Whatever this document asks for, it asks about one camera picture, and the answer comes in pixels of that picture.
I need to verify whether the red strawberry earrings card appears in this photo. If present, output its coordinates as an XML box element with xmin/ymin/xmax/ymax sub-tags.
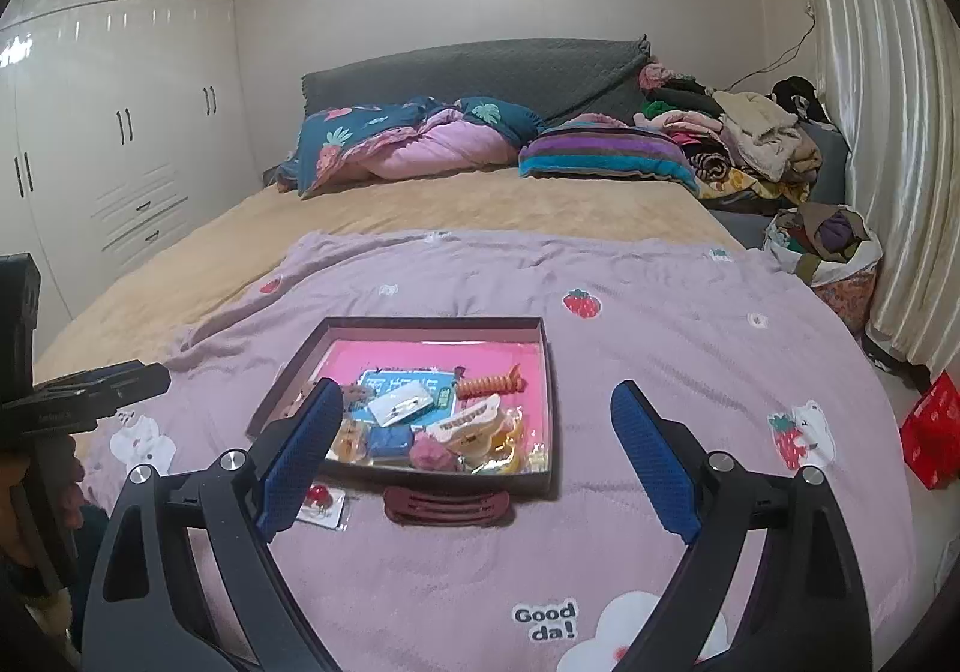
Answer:
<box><xmin>296</xmin><ymin>482</ymin><xmax>348</xmax><ymax>530</ymax></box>

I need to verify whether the white stud earring card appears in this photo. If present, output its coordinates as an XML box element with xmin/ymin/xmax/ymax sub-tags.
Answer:
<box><xmin>368</xmin><ymin>381</ymin><xmax>434</xmax><ymax>427</ymax></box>

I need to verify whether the pink pompom hair tie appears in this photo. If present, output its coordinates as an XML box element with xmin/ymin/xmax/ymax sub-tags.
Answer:
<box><xmin>408</xmin><ymin>431</ymin><xmax>463</xmax><ymax>476</ymax></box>

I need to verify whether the peach spiral hair tie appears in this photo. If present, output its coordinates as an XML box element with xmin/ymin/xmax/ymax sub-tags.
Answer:
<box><xmin>454</xmin><ymin>365</ymin><xmax>529</xmax><ymax>404</ymax></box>

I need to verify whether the tan bed sheet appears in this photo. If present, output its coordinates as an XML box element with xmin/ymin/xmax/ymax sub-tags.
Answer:
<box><xmin>34</xmin><ymin>168</ymin><xmax>739</xmax><ymax>381</ymax></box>

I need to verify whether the red box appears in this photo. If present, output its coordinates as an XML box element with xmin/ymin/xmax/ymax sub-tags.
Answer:
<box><xmin>900</xmin><ymin>371</ymin><xmax>960</xmax><ymax>490</ymax></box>

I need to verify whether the brown dotted bow hair clip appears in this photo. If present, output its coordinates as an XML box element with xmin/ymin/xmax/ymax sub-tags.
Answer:
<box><xmin>329</xmin><ymin>383</ymin><xmax>373</xmax><ymax>464</ymax></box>

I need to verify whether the purple cartoon print blanket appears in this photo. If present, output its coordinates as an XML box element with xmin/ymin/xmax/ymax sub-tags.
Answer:
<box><xmin>85</xmin><ymin>232</ymin><xmax>916</xmax><ymax>670</ymax></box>

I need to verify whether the maroon banana hair clip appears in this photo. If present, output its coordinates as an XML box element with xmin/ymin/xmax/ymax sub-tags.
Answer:
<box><xmin>382</xmin><ymin>487</ymin><xmax>512</xmax><ymax>527</ymax></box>

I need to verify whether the white wardrobe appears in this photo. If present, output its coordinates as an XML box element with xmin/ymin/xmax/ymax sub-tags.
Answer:
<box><xmin>2</xmin><ymin>0</ymin><xmax>260</xmax><ymax>352</ymax></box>

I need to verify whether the blue fabric hair accessory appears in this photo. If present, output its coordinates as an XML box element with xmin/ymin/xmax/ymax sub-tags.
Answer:
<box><xmin>366</xmin><ymin>425</ymin><xmax>415</xmax><ymax>463</ymax></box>

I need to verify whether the dark shallow box pink inside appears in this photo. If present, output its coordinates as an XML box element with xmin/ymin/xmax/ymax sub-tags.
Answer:
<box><xmin>247</xmin><ymin>316</ymin><xmax>556</xmax><ymax>498</ymax></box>

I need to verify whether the blue printed card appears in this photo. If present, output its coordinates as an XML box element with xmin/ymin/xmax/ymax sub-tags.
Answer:
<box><xmin>352</xmin><ymin>368</ymin><xmax>455</xmax><ymax>427</ymax></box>

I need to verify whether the yellow translucent hair clip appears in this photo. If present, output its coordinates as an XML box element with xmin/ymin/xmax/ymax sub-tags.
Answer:
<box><xmin>472</xmin><ymin>417</ymin><xmax>524</xmax><ymax>475</ymax></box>

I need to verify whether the bag of clothes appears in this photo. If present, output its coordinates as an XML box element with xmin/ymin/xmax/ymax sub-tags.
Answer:
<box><xmin>763</xmin><ymin>202</ymin><xmax>884</xmax><ymax>337</ymax></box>

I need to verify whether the cream claw hair clip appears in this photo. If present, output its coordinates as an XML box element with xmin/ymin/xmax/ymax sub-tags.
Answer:
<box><xmin>427</xmin><ymin>394</ymin><xmax>505</xmax><ymax>461</ymax></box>

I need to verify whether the pile of folded clothes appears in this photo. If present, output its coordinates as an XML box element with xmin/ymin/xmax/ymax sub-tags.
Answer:
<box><xmin>635</xmin><ymin>61</ymin><xmax>850</xmax><ymax>215</ymax></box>

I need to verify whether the striped purple teal pillow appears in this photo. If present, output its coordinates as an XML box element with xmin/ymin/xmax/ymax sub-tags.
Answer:
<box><xmin>517</xmin><ymin>121</ymin><xmax>698</xmax><ymax>196</ymax></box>

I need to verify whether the grey bed headboard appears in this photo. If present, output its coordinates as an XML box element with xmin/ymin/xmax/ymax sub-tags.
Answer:
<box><xmin>301</xmin><ymin>37</ymin><xmax>652</xmax><ymax>126</ymax></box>

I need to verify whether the cream satin curtain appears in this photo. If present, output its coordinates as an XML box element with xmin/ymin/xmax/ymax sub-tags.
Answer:
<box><xmin>814</xmin><ymin>0</ymin><xmax>958</xmax><ymax>371</ymax></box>

